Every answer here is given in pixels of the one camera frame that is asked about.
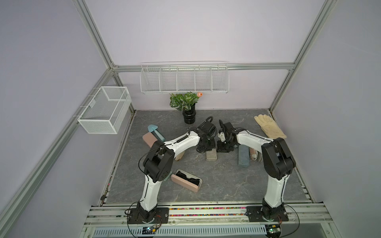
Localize grey case mint lining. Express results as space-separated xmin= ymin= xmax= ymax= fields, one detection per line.
xmin=206 ymin=148 xmax=217 ymax=161

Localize mint case blue glasses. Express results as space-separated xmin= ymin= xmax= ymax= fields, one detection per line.
xmin=238 ymin=145 xmax=251 ymax=168

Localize grey fabric glasses case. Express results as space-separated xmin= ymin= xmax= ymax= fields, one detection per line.
xmin=257 ymin=153 xmax=263 ymax=162

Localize pink hard glasses case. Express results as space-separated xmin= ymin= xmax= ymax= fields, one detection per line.
xmin=142 ymin=132 xmax=158 ymax=148

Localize plaid beige glasses case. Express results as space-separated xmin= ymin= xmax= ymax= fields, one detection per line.
xmin=175 ymin=151 xmax=185 ymax=161

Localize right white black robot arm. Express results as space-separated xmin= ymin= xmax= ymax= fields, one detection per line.
xmin=217 ymin=120 xmax=296 ymax=222

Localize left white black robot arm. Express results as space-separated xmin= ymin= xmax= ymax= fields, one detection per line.
xmin=137 ymin=116 xmax=217 ymax=223

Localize pink case black sunglasses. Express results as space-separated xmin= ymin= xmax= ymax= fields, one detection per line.
xmin=171 ymin=169 xmax=202 ymax=193

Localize green plant in black vase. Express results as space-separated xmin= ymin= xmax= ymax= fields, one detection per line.
xmin=170 ymin=92 xmax=203 ymax=125

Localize beige work glove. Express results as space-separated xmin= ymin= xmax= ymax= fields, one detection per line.
xmin=254 ymin=115 xmax=287 ymax=139

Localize teal plastic scraper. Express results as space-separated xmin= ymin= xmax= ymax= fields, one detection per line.
xmin=147 ymin=125 xmax=165 ymax=142

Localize long white wire shelf basket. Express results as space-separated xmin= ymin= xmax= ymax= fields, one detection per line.
xmin=140 ymin=61 xmax=230 ymax=94

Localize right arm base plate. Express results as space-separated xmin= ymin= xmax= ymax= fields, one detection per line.
xmin=245 ymin=205 xmax=289 ymax=222

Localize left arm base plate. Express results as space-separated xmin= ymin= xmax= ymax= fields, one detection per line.
xmin=125 ymin=207 xmax=169 ymax=224

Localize white vented cable duct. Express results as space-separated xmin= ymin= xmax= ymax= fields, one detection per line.
xmin=92 ymin=225 xmax=267 ymax=238

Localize white wire mesh side basket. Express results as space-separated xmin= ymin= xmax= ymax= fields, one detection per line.
xmin=77 ymin=86 xmax=132 ymax=134

